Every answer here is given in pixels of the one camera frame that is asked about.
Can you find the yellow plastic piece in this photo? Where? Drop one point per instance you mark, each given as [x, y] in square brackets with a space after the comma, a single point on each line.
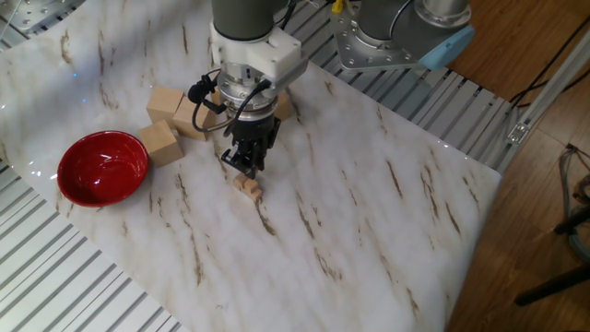
[338, 5]

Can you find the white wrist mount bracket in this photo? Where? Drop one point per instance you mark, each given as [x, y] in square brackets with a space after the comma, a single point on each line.
[263, 46]

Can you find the aluminium frame post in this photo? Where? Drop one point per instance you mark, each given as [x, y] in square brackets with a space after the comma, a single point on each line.
[544, 92]

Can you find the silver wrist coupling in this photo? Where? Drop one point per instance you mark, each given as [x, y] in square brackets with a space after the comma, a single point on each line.
[244, 94]

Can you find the black stand legs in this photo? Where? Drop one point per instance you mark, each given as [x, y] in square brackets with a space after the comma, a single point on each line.
[553, 286]

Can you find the glossy marble pattern mat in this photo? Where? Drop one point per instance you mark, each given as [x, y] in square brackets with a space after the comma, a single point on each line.
[322, 253]

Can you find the silver perforated mount plate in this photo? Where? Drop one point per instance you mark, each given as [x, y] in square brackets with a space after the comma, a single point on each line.
[27, 14]

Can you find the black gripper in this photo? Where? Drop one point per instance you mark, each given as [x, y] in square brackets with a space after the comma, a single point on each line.
[253, 131]

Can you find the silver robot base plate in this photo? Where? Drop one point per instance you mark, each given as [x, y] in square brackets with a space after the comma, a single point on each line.
[369, 50]

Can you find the red glossy bowl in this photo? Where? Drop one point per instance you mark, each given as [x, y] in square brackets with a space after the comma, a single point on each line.
[101, 170]

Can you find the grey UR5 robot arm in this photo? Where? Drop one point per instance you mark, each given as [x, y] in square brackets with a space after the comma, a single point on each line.
[239, 18]

